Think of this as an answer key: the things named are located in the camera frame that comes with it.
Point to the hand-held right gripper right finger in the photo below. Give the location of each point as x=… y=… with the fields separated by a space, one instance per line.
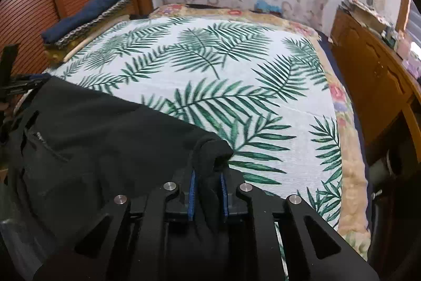
x=224 y=198

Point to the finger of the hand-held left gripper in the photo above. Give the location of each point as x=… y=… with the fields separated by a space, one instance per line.
x=29 y=83

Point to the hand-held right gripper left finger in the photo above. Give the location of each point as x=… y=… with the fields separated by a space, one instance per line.
x=192 y=197

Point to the black zip pocket pants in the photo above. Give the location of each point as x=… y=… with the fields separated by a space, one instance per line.
x=98 y=136

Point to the stack of folded clothes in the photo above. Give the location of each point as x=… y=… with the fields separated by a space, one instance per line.
x=98 y=19

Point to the navy blue folded cloth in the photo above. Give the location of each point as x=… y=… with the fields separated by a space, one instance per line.
x=85 y=11

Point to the palm leaf bed sheet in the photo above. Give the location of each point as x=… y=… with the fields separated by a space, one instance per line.
x=230 y=70

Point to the floral blanket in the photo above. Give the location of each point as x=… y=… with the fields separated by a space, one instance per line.
x=353 y=169

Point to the wooden cabinet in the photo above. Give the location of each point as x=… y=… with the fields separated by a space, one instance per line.
x=368 y=70

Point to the blue plastic bag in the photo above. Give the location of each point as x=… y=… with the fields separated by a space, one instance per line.
x=266 y=4

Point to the pink bottle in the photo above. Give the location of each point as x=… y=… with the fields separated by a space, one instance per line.
x=406 y=49

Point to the grey window blind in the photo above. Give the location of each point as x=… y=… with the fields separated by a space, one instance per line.
x=415 y=24

